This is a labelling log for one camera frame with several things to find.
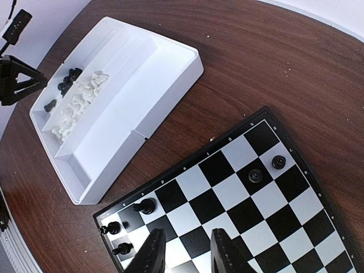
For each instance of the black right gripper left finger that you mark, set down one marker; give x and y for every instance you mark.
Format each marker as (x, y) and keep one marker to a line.
(151, 256)

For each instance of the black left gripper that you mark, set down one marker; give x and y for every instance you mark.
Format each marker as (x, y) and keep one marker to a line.
(18, 80)

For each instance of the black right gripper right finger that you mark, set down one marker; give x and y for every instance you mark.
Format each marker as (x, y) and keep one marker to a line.
(225, 256)

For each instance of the black chess piece corner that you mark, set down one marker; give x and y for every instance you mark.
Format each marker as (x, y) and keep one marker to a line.
(112, 228)

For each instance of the black silver chessboard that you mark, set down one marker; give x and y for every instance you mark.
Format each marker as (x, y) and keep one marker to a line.
(285, 223)

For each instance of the white compartment tray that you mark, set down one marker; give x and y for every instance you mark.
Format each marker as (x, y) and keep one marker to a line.
(148, 75)

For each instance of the black chess piece pile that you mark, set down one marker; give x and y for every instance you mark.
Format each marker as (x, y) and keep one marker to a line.
(68, 81)

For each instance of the white chess piece pile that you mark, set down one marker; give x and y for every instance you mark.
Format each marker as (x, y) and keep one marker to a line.
(77, 106)

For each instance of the black pawn tray front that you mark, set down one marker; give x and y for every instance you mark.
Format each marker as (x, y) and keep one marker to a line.
(48, 107)

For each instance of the aluminium front rail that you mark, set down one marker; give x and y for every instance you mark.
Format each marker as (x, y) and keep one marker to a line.
(17, 251)

